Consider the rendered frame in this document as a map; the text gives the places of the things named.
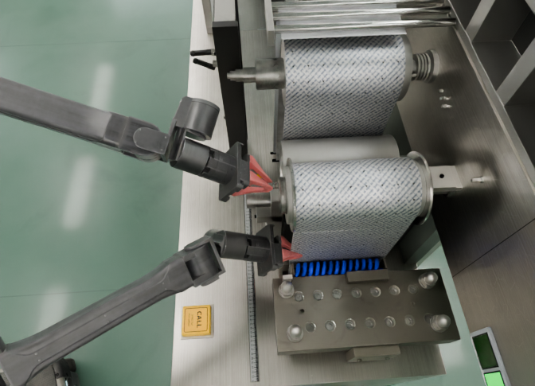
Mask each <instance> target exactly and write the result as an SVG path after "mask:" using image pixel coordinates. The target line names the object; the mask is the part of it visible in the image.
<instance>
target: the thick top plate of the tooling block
mask: <svg viewBox="0 0 535 386"><path fill-rule="evenodd" d="M429 271H432V272H435V273H436V274H437V276H438V279H437V281H436V283H435V285H434V287H433V288H432V289H425V288H423V287H422V286H421V285H420V283H419V277H420V276H421V275H422V274H423V273H426V272H429ZM388 276H389V280H388V281H384V282H372V283H348V284H347V282H346V274H342V275H318V276H305V277H292V282H291V283H292V285H293V287H294V289H295V292H294V294H293V295H292V296H291V297H290V298H283V297H281V296H280V294H279V286H280V285H281V284H282V282H283V278H280V279H273V280H272V290H273V302H274V313H275V335H276V346H277V355H289V354H300V353H322V352H334V351H346V350H351V349H352V348H354V347H366V346H377V345H399V347H402V346H414V345H436V344H447V343H452V342H454V341H457V340H460V339H461V337H460V335H459V330H458V327H457V325H456V321H455V317H454V315H453V311H452V308H451V304H450V301H449V298H448V296H447V291H446V288H445V285H444V282H443V278H442V275H441V272H440V269H439V268H430V269H418V270H405V271H388ZM441 314H445V315H447V316H448V317H449V318H450V319H451V324H450V325H449V327H448V329H446V330H445V331H444V332H442V333H440V332H436V331H435V330H433V328H432V327H431V324H430V320H431V318H432V316H434V315H441ZM291 325H300V327H301V328H302V330H303V338H302V340H301V341H299V342H292V341H290V340H289V339H288V338H287V329H288V327H289V326H291Z"/></svg>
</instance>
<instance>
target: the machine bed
mask: <svg viewBox="0 0 535 386"><path fill-rule="evenodd" d="M240 43H241V54H242V65H243V68H245V67H255V59H262V58H275V43H276V33H275V39H274V46H268V38H267V30H266V29H253V30H240ZM202 49H215V46H214V41H213V34H212V33H207V31H206V26H205V16H204V11H203V6H202V1H201V0H193V16H192V29H191V43H190V51H191V50H202ZM193 58H194V57H192V56H190V57H189V83H188V96H189V97H192V98H200V99H206V100H208V101H210V102H212V103H215V104H216V105H217V106H218V107H219V108H220V112H219V115H218V118H217V122H216V126H215V128H214V131H213V136H212V138H211V140H205V141H204V142H201V141H197V140H194V139H193V140H194V141H197V142H200V143H202V144H205V145H206V146H210V147H212V148H214V149H216V150H219V151H222V152H224V153H226V152H227V151H228V150H229V144H228V134H227V128H226V122H225V119H224V116H225V112H224V107H223V101H222V95H221V85H220V79H219V74H218V68H217V67H216V68H215V70H214V71H213V70H211V69H208V68H206V67H203V66H200V65H198V64H195V63H193ZM195 58H198V59H200V60H203V61H206V62H208V63H211V64H212V63H213V60H216V59H217V58H216V56H207V55H206V56H195ZM244 98H245V109H246V120H247V131H248V140H247V144H248V154H250V155H251V156H253V157H254V159H255V160H256V161H257V163H258V164H259V165H260V167H261V168H262V170H263V171H264V172H265V173H266V175H268V176H269V177H270V179H271V180H272V182H278V178H279V177H280V164H279V160H277V161H276V154H270V152H273V146H274V112H275V89H269V90H257V89H256V83H244ZM229 196H230V199H229V200H228V201H226V202H223V201H219V183H216V182H214V181H210V180H208V179H205V178H203V177H198V176H197V175H194V174H190V173H187V172H185V171H183V179H182V205H181V219H180V232H179V246H178V251H181V250H182V249H184V247H185V246H186V245H187V244H190V243H192V242H194V241H195V240H198V239H199V238H201V237H203V236H204V234H205V233H206V232H207V231H208V230H210V229H220V230H225V231H230V232H240V233H245V230H244V195H239V196H232V195H229ZM385 258H386V262H387V266H388V269H387V271H405V270H418V267H417V265H416V263H410V264H404V262H403V259H402V255H401V252H400V246H399V244H398V245H396V246H393V248H392V249H391V250H390V252H389V253H388V254H387V256H386V257H385ZM221 261H222V263H223V265H224V267H225V271H226V272H225V273H224V274H222V275H219V279H218V280H217V281H215V282H213V283H211V284H209V285H208V286H205V287H202V286H201V285H200V286H198V287H196V288H195V287H191V288H189V289H188V290H185V291H184V292H182V293H178V294H176V299H175V313H174V339H173V353H172V367H171V381H170V386H303V385H315V384H336V383H347V382H358V381H369V380H390V379H401V378H413V377H424V376H442V375H446V374H447V372H446V369H445V366H444V363H443V358H442V354H441V352H440V348H439V344H436V345H414V346H402V347H399V348H400V355H397V356H395V357H392V358H390V360H380V361H359V362H347V363H346V358H345V353H347V352H348V351H349V350H346V351H334V352H322V353H300V354H289V355H277V346H276V335H275V313H274V302H273V290H272V280H273V279H278V278H279V276H278V269H276V270H275V271H269V272H268V273H267V275H266V276H264V277H263V276H258V270H257V262H254V272H255V289H256V321H257V338H258V355H259V372H260V382H251V383H250V361H249V340H248V296H247V275H246V261H243V260H237V259H225V258H221ZM204 304H213V337H208V338H196V339H184V340H180V339H181V323H182V306H192V305H204Z"/></svg>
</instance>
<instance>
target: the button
mask: <svg viewBox="0 0 535 386"><path fill-rule="evenodd" d="M210 334H211V306H210V305H202V306H183V310H182V336H183V337H190V336H202V335H210Z"/></svg>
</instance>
